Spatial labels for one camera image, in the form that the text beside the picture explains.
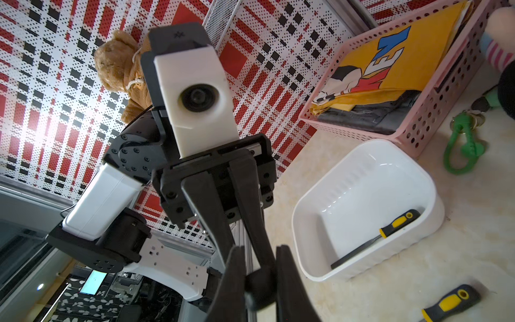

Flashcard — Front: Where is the green carabiner clip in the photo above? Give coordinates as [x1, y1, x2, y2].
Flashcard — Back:
[443, 111, 486, 175]

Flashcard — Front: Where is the pink black plush toy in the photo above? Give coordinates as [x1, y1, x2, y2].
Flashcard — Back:
[471, 1, 514, 119]

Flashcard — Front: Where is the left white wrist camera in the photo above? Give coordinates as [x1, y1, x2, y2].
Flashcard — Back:
[141, 22, 239, 158]

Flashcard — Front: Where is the yellow black file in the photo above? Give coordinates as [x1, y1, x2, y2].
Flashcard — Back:
[421, 284, 481, 322]
[330, 209, 421, 270]

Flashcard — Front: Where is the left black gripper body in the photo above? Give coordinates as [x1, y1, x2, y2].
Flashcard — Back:
[152, 134, 277, 229]

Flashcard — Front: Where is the white plastic storage box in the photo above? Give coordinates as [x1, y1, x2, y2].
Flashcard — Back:
[292, 140, 445, 282]

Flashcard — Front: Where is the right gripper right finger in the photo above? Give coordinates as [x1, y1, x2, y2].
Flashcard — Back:
[276, 245, 321, 322]

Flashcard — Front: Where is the yellow printed folded cloth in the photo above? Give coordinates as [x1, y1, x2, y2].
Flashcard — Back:
[309, 1, 473, 135]

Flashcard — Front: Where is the lit monitor screen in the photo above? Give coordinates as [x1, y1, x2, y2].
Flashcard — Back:
[79, 270, 107, 296]

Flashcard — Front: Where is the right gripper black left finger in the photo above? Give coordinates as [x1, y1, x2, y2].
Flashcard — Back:
[205, 246, 246, 322]

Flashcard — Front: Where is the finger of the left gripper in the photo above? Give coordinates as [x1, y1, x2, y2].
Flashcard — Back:
[229, 154, 276, 271]

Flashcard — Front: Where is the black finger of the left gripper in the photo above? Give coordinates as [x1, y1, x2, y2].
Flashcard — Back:
[181, 172, 235, 264]

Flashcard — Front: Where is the pink plastic basket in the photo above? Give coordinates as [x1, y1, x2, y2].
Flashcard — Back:
[298, 1, 508, 158]

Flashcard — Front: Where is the brown teddy bear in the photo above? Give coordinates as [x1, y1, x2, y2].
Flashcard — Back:
[94, 30, 152, 125]

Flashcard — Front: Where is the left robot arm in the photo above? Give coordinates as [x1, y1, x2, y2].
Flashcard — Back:
[47, 107, 276, 310]

